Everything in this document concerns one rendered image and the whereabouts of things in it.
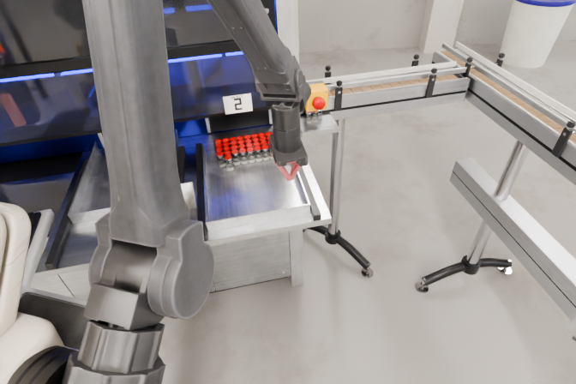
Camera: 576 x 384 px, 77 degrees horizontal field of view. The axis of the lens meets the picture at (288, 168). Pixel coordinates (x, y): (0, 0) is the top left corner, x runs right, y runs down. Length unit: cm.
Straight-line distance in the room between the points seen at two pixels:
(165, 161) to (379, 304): 157
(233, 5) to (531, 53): 394
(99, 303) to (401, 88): 123
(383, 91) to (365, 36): 299
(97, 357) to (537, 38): 416
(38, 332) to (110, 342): 10
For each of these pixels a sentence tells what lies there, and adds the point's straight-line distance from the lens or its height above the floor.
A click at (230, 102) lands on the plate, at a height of 103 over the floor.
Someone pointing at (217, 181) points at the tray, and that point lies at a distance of 107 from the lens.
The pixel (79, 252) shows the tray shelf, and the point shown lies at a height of 88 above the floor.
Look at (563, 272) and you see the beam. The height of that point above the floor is 55.
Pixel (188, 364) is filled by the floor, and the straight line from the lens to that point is 176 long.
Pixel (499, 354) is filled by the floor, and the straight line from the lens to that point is 188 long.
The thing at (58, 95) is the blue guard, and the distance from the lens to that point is 118.
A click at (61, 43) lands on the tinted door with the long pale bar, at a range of 113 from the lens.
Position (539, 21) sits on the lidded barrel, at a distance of 420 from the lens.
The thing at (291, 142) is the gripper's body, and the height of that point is 113.
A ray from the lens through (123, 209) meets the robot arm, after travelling 37.
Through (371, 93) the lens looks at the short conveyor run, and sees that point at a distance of 138.
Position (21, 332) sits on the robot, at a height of 122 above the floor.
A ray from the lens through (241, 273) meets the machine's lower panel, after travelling 170.
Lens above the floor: 156
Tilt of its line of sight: 39 degrees down
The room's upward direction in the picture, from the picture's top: 3 degrees counter-clockwise
